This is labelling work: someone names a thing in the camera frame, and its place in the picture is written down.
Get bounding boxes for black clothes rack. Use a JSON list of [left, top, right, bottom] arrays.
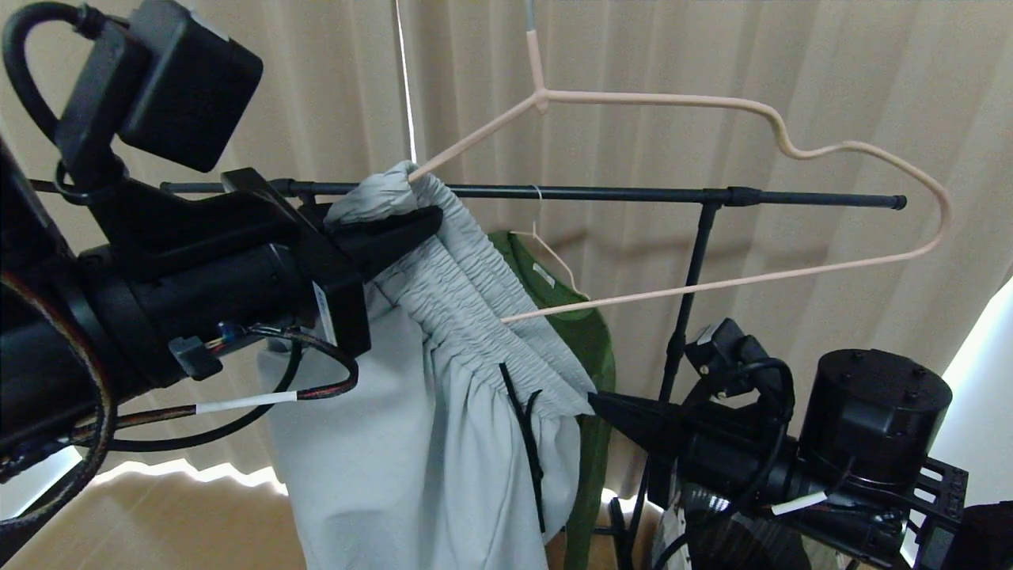
[[28, 178, 909, 570]]

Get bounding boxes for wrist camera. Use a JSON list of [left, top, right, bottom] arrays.
[[685, 317, 796, 405], [54, 0, 264, 195]]

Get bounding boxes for pale grey shorts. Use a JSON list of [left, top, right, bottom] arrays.
[[257, 161, 600, 570]]

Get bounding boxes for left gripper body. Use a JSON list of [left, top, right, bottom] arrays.
[[79, 168, 373, 385]]

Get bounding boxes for white laundry basket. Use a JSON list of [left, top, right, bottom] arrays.
[[653, 481, 844, 570]]

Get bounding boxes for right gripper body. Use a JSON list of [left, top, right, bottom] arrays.
[[645, 400, 796, 511]]

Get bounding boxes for green long-sleeved shirt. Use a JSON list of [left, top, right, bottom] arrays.
[[487, 230, 618, 570]]

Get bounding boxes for pink clothes hanger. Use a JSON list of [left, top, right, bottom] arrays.
[[408, 0, 954, 325], [510, 186, 592, 303]]

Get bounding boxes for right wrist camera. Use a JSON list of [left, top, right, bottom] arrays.
[[685, 317, 796, 405]]

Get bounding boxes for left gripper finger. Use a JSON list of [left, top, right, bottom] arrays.
[[326, 206, 445, 279]]

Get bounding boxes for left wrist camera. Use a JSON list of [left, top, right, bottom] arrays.
[[54, 0, 264, 195]]

